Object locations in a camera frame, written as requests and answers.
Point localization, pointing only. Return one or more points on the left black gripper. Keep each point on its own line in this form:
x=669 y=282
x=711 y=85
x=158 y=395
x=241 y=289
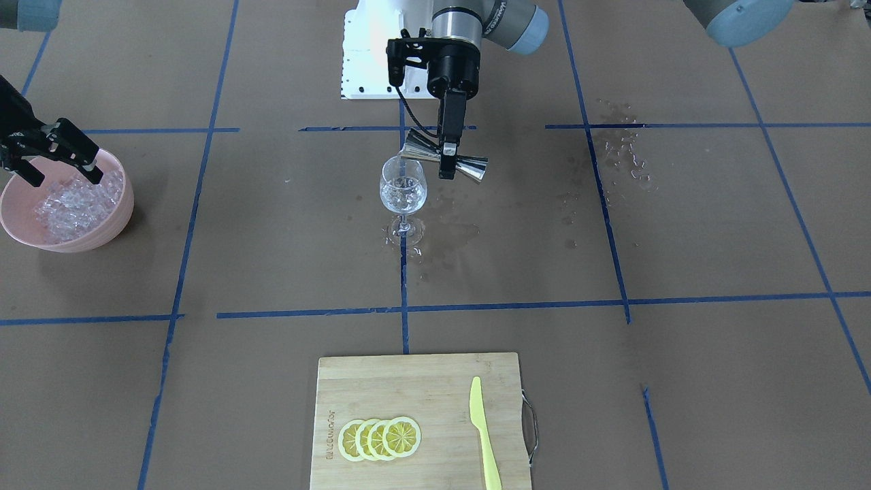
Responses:
x=454 y=68

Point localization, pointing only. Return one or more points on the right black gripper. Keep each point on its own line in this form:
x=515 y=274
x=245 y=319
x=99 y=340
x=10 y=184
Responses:
x=15 y=129

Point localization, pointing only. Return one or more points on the steel double jigger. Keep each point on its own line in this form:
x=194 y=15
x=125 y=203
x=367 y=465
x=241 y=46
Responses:
x=418 y=146

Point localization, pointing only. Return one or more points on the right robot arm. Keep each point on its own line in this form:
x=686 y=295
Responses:
x=22 y=134

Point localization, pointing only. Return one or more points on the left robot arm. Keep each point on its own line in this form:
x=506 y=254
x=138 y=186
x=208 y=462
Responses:
x=522 y=26

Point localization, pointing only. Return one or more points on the pile of ice cubes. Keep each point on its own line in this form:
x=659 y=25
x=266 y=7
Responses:
x=74 y=207

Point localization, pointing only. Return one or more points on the clear wine glass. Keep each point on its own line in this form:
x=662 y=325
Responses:
x=403 y=192

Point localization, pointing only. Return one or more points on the pink bowl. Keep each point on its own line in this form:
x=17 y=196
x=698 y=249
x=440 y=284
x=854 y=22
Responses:
x=19 y=198

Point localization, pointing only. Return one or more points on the bamboo cutting board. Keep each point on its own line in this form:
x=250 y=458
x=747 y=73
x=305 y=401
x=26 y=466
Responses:
x=434 y=391

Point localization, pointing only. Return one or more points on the yellow plastic knife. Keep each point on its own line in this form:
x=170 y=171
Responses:
x=491 y=476

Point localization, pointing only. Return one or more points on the lemon slice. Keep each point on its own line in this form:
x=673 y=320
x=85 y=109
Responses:
x=361 y=439
x=348 y=440
x=376 y=440
x=401 y=437

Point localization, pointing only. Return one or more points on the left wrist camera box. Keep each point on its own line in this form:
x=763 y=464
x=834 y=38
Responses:
x=407 y=52

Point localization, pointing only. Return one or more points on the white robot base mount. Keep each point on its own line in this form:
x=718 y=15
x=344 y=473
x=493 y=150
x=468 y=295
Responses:
x=369 y=27

